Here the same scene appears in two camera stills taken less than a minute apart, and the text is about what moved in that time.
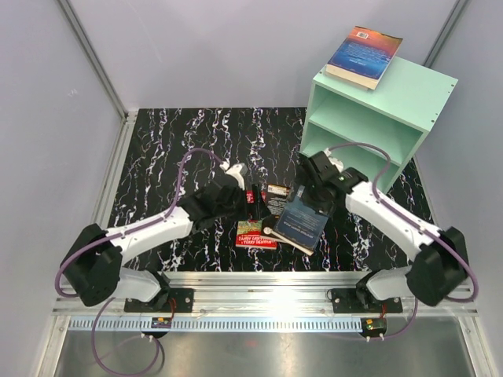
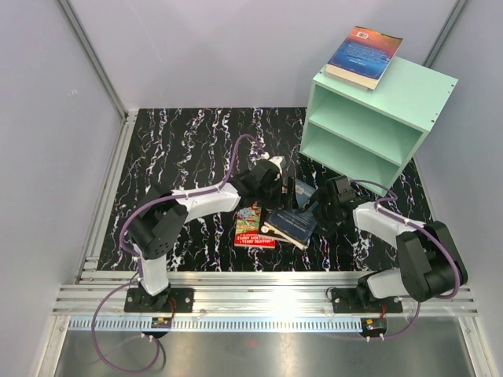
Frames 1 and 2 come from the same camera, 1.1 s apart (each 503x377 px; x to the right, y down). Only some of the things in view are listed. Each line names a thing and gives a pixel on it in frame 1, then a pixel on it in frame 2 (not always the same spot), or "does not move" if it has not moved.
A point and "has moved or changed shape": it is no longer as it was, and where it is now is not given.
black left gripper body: x=236 y=207 to x=271 y=197
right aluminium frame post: x=444 y=34 does not move
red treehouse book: x=248 y=232 does not move
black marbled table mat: x=167 y=151 does not move
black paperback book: x=277 y=197 has moved or changed shape
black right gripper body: x=312 y=193 to x=324 y=211
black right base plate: x=362 y=301 does not move
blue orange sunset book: x=362 y=56 does not move
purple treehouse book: x=345 y=80 does not move
